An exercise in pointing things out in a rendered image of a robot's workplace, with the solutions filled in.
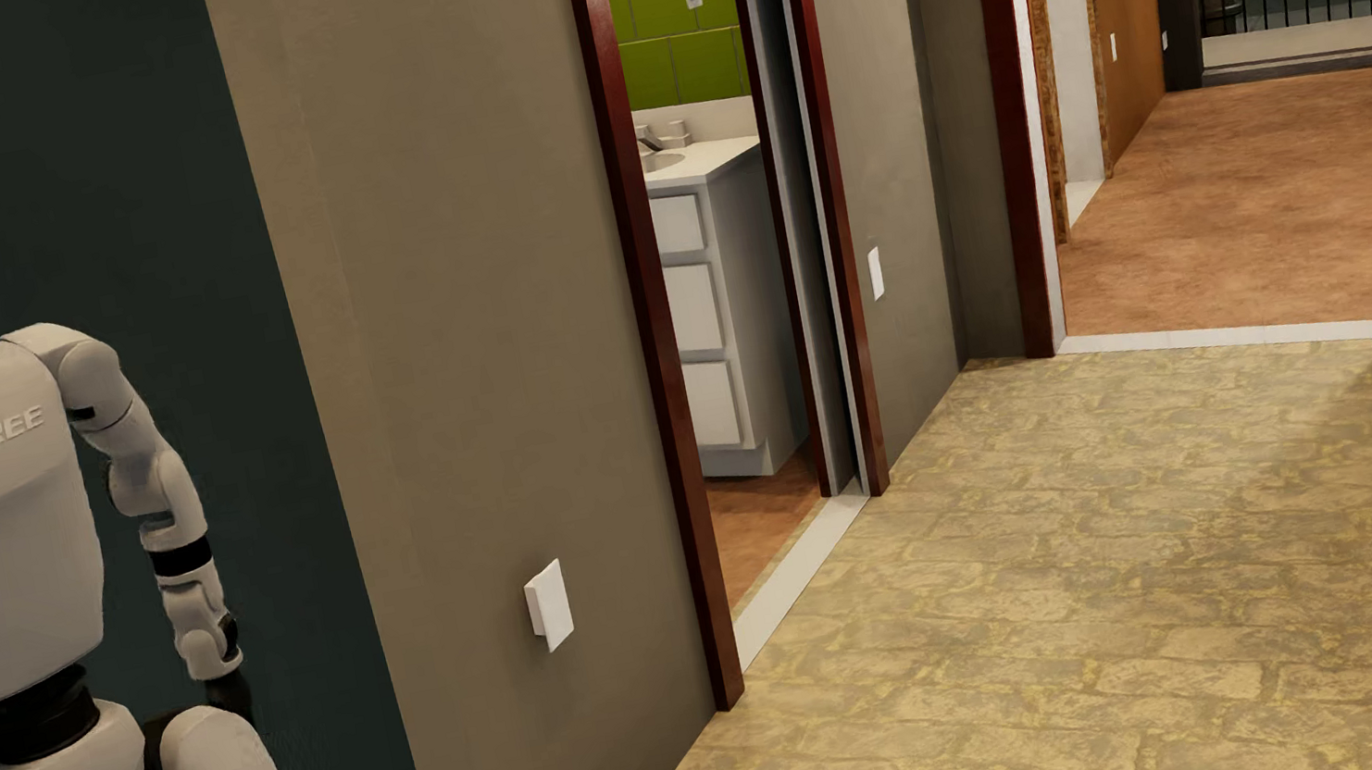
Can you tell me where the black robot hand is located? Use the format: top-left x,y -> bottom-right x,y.
188,615 -> 263,736

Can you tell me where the grey sliding door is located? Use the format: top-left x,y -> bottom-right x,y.
737,0 -> 874,501

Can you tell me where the silver sink faucet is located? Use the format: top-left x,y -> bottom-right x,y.
635,115 -> 694,158

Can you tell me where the white wall outlet plate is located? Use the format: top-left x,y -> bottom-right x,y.
518,556 -> 580,657

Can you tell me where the dark red door frame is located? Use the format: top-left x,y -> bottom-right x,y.
568,0 -> 937,719

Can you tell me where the white vanity cabinet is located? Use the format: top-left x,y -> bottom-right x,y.
639,130 -> 819,490

